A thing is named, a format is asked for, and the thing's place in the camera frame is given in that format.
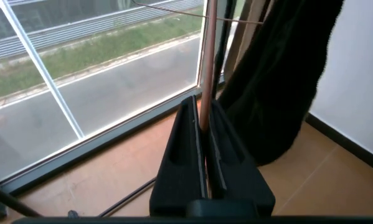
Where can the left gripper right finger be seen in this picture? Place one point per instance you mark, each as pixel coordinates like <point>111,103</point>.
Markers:
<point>239,177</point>

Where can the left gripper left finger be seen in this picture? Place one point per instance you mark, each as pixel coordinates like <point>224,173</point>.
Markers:
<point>180,174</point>

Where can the black shorts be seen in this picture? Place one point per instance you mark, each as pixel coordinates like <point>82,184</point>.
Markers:
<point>276,93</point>

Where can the pink clothes hanger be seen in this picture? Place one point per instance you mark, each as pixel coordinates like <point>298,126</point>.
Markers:
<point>208,62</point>

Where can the black clothes rack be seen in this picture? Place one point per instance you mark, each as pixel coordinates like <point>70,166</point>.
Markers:
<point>5,198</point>

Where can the window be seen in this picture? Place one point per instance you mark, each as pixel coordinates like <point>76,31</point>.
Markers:
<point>111,77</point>

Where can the beige curtain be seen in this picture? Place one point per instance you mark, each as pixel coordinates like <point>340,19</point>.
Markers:
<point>245,40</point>

